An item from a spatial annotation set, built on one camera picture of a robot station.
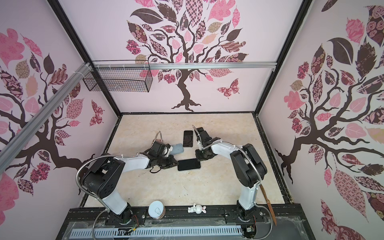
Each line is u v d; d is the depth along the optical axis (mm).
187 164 924
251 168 443
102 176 468
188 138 1067
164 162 812
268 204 765
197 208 738
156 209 710
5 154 491
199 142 792
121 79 1214
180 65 939
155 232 697
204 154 808
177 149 981
